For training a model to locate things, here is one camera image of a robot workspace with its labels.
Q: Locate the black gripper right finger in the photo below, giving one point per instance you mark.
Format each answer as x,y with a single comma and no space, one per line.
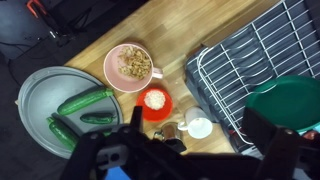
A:
256,126

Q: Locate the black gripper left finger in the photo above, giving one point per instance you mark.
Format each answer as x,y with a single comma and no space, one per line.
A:
136,116

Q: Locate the white mug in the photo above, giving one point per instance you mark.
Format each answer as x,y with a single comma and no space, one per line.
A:
200,128

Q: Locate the small red bowl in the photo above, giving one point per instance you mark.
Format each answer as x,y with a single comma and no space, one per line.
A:
160,113

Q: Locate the white rice heap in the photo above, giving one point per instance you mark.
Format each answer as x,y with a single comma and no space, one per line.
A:
154,99

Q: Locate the stainless steel cup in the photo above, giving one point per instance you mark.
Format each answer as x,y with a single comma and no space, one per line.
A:
170,131

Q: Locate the dark green plate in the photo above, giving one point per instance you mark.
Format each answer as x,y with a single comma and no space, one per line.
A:
286,103

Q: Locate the small dark green cucumber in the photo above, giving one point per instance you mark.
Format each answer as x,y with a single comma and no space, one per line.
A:
97,118

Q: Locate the sliced nuts heap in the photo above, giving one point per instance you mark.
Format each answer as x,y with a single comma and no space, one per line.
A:
135,62

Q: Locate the round grey tray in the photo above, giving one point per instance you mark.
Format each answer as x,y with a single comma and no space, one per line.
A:
43,96

